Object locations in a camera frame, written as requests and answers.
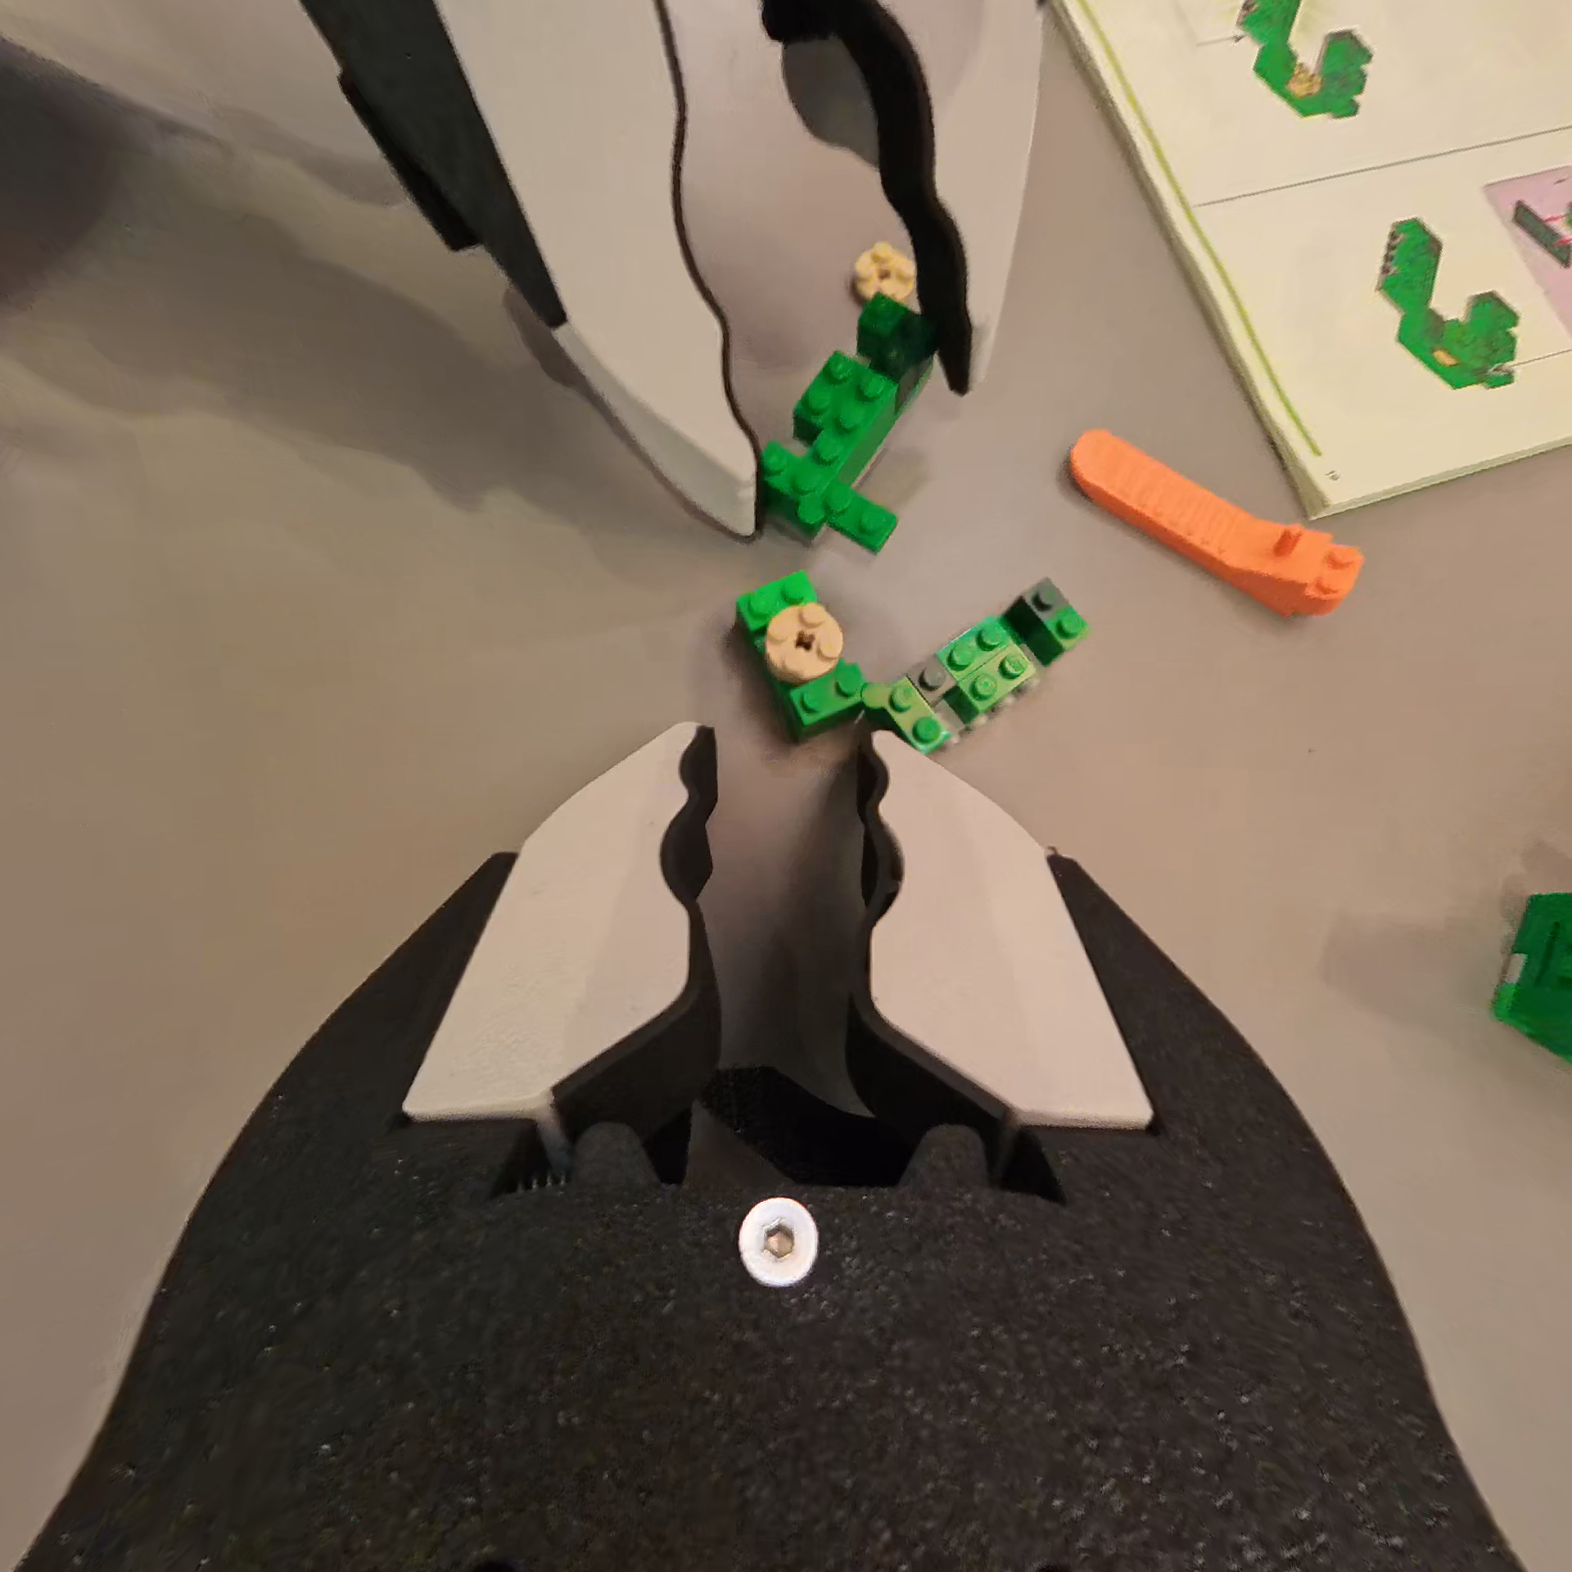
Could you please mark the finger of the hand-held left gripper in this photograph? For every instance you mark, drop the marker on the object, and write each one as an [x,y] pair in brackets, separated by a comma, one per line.
[971,121]
[591,183]

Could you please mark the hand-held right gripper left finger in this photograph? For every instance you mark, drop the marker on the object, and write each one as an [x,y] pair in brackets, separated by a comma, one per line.
[578,958]

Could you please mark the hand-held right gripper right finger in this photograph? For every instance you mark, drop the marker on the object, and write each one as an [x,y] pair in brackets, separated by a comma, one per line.
[995,982]

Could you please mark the large green brick assembly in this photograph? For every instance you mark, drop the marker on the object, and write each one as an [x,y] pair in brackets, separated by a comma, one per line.
[836,404]

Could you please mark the green grey brick assembly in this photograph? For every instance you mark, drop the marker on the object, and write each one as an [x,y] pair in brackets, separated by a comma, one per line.
[984,670]

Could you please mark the green brick with tan round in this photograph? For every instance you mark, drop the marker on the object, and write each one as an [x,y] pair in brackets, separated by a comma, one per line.
[806,643]

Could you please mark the tan round plate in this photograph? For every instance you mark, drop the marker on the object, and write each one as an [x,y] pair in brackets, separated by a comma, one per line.
[885,271]

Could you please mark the brick instruction booklet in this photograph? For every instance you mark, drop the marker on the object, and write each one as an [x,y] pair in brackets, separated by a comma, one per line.
[1291,245]

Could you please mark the orange brick separator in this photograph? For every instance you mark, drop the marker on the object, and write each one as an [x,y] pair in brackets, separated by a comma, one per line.
[1180,503]

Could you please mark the green baseplate brick model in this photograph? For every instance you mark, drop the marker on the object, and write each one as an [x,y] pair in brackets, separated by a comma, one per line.
[1536,969]

